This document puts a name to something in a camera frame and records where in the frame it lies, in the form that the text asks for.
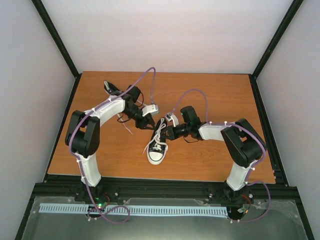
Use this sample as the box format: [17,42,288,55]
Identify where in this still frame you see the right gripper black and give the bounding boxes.
[159,122,191,140]

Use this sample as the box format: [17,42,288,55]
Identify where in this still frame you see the sneaker white shoelace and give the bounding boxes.
[109,91,148,135]
[142,117,169,156]

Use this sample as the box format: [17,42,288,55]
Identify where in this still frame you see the black white sneaker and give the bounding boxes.
[103,80,124,100]
[146,117,168,165]

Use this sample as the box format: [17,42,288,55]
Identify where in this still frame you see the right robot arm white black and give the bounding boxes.
[160,106,267,192]

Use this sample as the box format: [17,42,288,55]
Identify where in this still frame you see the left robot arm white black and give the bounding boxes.
[65,81,159,202]

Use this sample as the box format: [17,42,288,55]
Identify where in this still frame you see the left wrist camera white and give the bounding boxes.
[142,104,160,117]

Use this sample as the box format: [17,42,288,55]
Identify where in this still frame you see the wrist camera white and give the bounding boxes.
[165,112,179,127]
[142,104,160,117]

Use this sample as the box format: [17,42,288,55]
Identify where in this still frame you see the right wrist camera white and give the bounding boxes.
[165,112,179,127]

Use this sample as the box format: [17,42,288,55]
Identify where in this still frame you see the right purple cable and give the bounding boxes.
[172,88,272,224]

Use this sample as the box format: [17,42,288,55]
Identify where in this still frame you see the purple cable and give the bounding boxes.
[68,66,157,224]
[172,88,272,224]

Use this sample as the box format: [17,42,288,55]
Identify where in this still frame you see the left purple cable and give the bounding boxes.
[68,66,157,224]

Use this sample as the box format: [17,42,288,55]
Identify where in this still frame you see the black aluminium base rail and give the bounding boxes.
[31,175,302,206]

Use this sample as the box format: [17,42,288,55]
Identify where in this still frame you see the light blue slotted cable duct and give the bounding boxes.
[38,203,228,218]

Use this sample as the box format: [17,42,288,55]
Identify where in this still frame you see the left black frame post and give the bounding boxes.
[31,0,82,79]

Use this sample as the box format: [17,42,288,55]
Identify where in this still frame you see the black frame post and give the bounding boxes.
[31,0,82,79]
[251,0,305,79]

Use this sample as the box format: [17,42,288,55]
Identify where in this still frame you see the right black frame post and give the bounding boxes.
[251,0,305,79]

